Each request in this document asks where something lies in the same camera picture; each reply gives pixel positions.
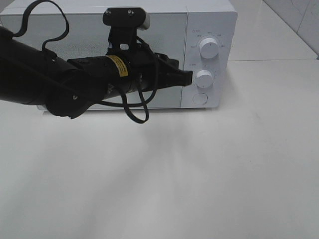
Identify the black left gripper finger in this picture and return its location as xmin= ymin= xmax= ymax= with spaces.
xmin=165 ymin=70 xmax=193 ymax=87

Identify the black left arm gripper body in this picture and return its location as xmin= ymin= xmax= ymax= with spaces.
xmin=67 ymin=44 xmax=179 ymax=97

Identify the white timer knob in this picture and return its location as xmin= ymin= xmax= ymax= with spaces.
xmin=195 ymin=70 xmax=214 ymax=88

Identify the round white door button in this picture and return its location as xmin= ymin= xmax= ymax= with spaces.
xmin=192 ymin=93 xmax=208 ymax=105

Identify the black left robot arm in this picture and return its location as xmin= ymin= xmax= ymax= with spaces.
xmin=0 ymin=27 xmax=193 ymax=123

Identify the upper white power knob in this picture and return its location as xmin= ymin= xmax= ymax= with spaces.
xmin=199 ymin=36 xmax=220 ymax=59

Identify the white microwave oven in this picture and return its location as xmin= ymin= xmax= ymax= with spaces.
xmin=0 ymin=0 xmax=238 ymax=112

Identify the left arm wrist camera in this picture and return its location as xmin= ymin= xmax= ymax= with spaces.
xmin=103 ymin=7 xmax=150 ymax=51

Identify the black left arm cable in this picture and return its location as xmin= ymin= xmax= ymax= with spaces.
xmin=13 ymin=0 xmax=160 ymax=124

